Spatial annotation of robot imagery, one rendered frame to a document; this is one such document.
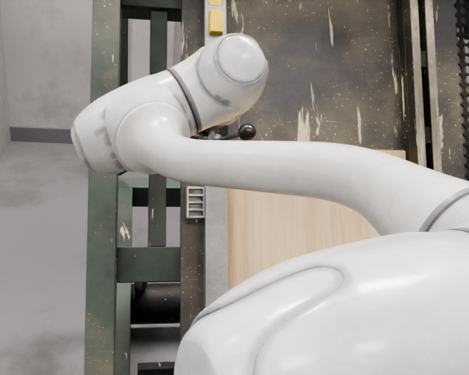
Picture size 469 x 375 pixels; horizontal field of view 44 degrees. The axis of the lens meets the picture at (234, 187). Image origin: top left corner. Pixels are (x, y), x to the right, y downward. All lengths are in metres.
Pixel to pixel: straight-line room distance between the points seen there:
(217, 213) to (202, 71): 0.54
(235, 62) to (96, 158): 0.22
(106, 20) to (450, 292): 1.13
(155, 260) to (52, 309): 1.73
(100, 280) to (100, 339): 0.12
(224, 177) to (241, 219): 0.66
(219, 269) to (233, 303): 0.96
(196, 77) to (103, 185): 0.51
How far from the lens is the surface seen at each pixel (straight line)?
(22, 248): 3.49
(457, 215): 0.47
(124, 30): 2.09
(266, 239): 1.32
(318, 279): 0.32
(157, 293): 1.89
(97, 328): 1.26
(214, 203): 1.28
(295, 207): 1.34
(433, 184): 0.51
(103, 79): 1.31
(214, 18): 1.37
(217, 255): 1.27
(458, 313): 0.33
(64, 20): 4.57
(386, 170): 0.55
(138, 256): 1.34
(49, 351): 2.80
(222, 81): 0.78
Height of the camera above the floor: 1.86
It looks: 26 degrees down
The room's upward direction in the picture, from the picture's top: 6 degrees clockwise
